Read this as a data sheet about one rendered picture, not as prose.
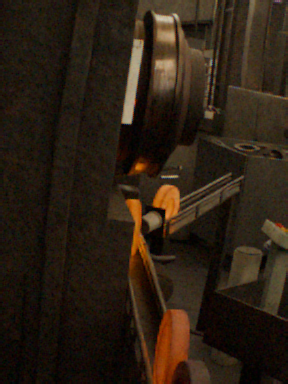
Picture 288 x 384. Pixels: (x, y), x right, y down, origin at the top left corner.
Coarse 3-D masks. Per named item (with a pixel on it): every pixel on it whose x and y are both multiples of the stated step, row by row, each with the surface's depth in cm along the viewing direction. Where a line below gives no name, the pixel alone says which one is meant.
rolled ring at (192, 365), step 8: (184, 360) 100; (192, 360) 100; (176, 368) 103; (184, 368) 98; (192, 368) 96; (200, 368) 96; (176, 376) 102; (184, 376) 97; (192, 376) 94; (200, 376) 94; (208, 376) 94
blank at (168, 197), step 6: (162, 186) 228; (168, 186) 228; (162, 192) 225; (168, 192) 226; (174, 192) 230; (156, 198) 224; (162, 198) 224; (168, 198) 227; (174, 198) 231; (156, 204) 224; (162, 204) 224; (168, 204) 233; (174, 204) 233; (168, 210) 233; (174, 210) 233; (168, 216) 232
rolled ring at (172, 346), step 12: (168, 312) 116; (180, 312) 114; (168, 324) 113; (180, 324) 110; (168, 336) 111; (180, 336) 108; (156, 348) 123; (168, 348) 109; (180, 348) 107; (156, 360) 121; (168, 360) 107; (180, 360) 107; (156, 372) 119; (168, 372) 107
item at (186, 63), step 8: (184, 40) 163; (184, 48) 161; (184, 56) 160; (184, 64) 159; (184, 72) 159; (184, 80) 159; (184, 88) 160; (184, 96) 162; (184, 104) 163; (184, 112) 164; (176, 120) 161; (184, 120) 165; (176, 128) 162; (176, 136) 167; (176, 144) 171; (168, 152) 168
